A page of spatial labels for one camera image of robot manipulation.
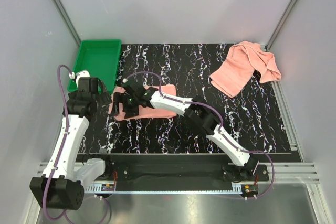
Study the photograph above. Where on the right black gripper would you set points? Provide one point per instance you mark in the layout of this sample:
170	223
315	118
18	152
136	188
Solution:
121	97

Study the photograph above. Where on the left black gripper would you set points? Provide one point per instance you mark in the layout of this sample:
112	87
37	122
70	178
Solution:
104	99

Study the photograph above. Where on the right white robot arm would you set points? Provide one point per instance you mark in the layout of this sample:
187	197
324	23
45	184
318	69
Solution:
196	110

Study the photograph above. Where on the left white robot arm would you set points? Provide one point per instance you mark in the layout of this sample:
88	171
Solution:
61	186

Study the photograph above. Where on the green plastic tray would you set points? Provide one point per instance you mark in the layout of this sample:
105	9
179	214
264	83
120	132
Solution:
101	59

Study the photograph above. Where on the crumpled pink towel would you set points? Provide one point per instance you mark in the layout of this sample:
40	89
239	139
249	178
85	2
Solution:
242	60

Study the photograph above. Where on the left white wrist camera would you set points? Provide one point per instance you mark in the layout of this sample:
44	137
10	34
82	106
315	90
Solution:
76	76

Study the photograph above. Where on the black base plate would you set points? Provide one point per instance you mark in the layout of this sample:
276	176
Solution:
174	173

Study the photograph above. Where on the white slotted cable duct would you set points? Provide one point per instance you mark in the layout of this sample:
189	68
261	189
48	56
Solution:
100	188

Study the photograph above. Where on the aluminium frame rail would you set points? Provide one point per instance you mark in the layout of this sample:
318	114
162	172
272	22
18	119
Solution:
295	173

